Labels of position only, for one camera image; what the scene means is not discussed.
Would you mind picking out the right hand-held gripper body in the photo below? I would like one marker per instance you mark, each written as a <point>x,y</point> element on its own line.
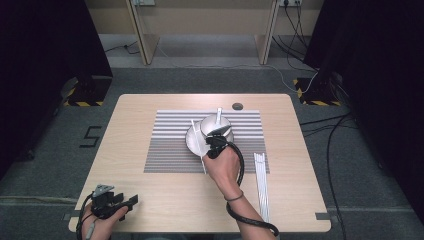
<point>220,145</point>

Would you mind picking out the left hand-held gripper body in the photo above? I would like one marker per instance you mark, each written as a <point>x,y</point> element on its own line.
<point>104,205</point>

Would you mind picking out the white plate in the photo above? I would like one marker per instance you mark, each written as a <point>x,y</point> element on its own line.
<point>191,141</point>

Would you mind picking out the person's left hand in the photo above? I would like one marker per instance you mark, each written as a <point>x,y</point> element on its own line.
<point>105,230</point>

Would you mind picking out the person's right hand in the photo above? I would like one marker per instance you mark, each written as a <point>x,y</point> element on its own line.
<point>223,170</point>

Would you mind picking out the white bowl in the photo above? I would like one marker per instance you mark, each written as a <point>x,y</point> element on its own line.
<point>210,120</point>

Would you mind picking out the white spoon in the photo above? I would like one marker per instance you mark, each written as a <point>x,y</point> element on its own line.
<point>219,113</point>

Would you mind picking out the round table grommet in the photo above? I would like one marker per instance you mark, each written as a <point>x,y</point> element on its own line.
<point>237,106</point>

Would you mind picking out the grey striped placemat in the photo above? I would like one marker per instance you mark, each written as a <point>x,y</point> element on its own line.
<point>166,150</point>

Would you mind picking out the dark wristband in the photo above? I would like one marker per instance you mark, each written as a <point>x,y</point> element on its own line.
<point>233,199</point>

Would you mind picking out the stand base with hazard tape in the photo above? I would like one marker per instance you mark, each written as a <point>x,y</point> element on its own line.
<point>316,95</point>
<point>90,91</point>

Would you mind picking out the light wooden desk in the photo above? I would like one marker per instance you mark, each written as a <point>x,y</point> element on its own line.
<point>146,43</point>

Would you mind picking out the black curtain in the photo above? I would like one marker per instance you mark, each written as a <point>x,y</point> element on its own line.
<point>383,83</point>
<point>40,66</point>

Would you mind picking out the white wall socket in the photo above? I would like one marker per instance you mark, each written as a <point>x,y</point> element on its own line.
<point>143,2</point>
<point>290,2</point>

